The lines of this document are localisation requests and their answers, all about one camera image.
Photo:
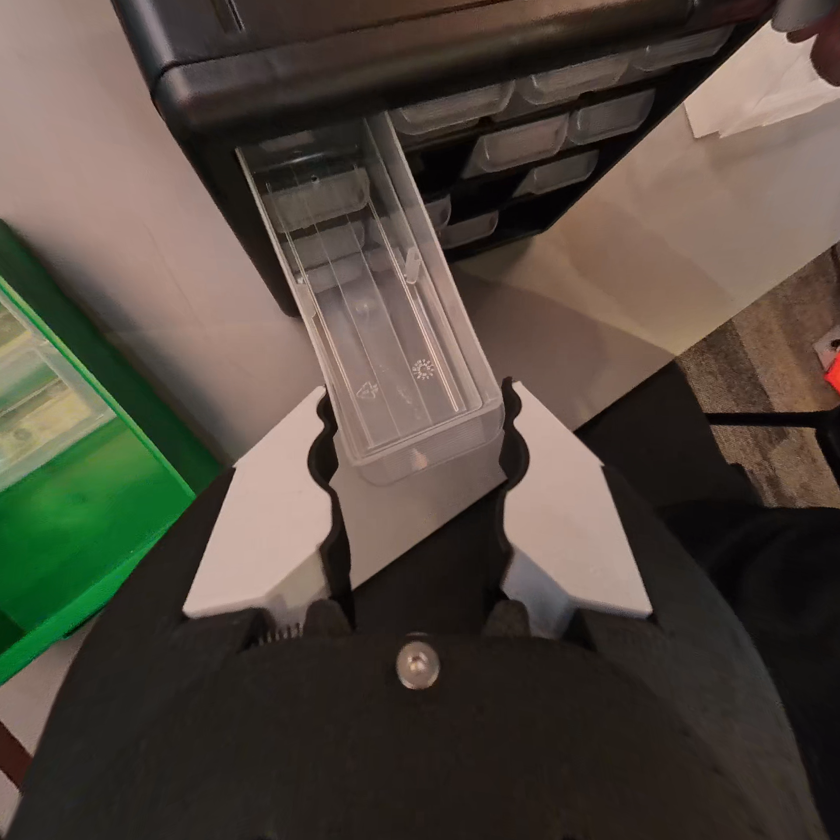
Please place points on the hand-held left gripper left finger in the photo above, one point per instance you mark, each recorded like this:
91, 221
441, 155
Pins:
262, 512

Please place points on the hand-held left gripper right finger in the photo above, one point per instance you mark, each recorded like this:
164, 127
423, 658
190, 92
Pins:
577, 525

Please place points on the green plastic bin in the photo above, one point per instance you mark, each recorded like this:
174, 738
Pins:
85, 525

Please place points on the clear plastic drawer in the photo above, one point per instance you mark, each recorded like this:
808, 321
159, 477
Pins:
380, 367
46, 407

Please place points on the row of clear cabinet drawers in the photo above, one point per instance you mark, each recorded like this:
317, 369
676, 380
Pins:
525, 144

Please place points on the black drawer cabinet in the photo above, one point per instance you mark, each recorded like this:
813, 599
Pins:
328, 72

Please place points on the person's right hand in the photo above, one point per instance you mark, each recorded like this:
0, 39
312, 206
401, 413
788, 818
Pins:
823, 56

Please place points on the person's dark clothing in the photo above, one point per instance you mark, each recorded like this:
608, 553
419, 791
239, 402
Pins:
722, 525

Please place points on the black metal bar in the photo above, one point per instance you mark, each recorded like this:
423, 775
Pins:
774, 418

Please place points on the orange traffic cone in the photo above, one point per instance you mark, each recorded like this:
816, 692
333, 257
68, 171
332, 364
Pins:
835, 377

